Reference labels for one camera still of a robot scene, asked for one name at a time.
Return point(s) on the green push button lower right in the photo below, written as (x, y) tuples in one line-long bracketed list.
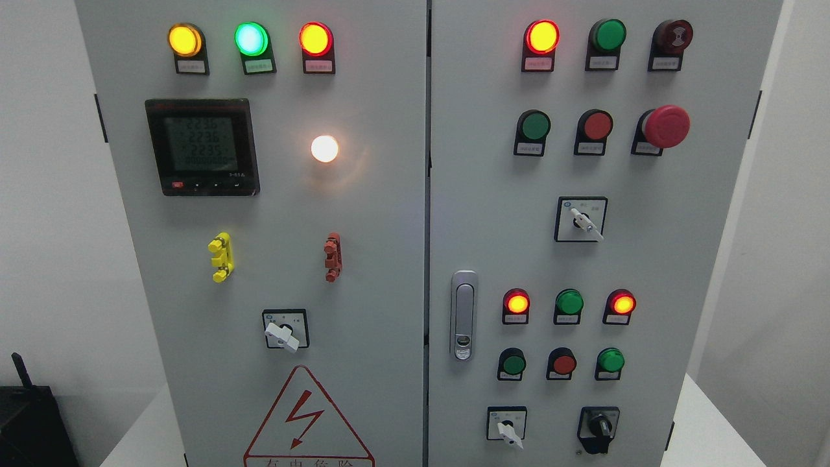
[(609, 365)]

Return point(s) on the red push button lower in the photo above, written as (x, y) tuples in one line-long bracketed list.
[(561, 364)]

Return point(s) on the black device with antenna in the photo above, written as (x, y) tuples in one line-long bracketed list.
[(32, 431)]

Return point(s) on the yellow terminal connector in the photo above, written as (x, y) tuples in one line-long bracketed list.
[(222, 259)]

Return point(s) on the red indicator light lower right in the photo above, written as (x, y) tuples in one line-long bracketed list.
[(620, 305)]

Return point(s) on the red lit indicator lower left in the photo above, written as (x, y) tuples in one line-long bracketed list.
[(515, 307)]

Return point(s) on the red lit indicator light left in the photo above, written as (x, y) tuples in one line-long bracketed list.
[(317, 45)]

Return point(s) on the green push button upper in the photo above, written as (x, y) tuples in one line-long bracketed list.
[(532, 129)]

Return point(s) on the red push button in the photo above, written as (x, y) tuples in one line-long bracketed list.
[(593, 129), (561, 364)]

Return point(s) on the black rotary knob switch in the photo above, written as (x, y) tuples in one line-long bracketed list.
[(597, 428)]

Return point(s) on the white lever selector switch lower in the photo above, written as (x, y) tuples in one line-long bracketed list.
[(508, 424)]

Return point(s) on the silver cabinet door latch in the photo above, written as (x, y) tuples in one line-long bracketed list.
[(464, 287)]

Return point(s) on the red terminal connector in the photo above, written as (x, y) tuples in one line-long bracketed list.
[(334, 258)]

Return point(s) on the yellow indicator light top left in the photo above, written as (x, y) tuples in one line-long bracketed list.
[(188, 44)]

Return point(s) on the dark red buzzer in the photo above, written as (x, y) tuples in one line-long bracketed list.
[(669, 40)]

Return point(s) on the red lit indicator top right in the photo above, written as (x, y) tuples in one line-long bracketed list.
[(540, 41)]

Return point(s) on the red high voltage warning sticker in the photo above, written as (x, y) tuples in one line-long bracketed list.
[(304, 427)]

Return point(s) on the green indicator light top right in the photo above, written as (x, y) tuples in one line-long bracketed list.
[(606, 38)]

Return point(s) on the green indicator light lower middle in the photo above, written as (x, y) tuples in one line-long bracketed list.
[(568, 307)]

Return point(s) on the red push button upper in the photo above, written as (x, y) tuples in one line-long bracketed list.
[(593, 129)]

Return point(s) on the grey electrical cabinet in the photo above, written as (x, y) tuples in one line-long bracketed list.
[(424, 104)]

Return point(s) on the green push button lower left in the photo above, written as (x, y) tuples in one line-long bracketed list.
[(511, 365)]

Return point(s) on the white lit indicator light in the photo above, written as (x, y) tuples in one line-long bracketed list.
[(325, 148)]

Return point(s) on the red mushroom emergency stop button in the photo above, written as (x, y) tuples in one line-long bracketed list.
[(660, 128)]

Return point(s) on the black digital power meter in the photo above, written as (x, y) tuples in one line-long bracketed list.
[(204, 147)]

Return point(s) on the white lever selector switch left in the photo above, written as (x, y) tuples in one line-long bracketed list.
[(286, 329)]

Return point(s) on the green lit indicator light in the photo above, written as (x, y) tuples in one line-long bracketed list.
[(255, 48)]

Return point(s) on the white lever selector switch upper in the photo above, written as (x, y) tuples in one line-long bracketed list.
[(580, 219)]

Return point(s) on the white lever selector switch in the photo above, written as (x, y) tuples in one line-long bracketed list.
[(580, 219), (286, 329), (508, 424)]

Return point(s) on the green push button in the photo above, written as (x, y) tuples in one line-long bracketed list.
[(532, 129), (511, 365), (609, 365)]

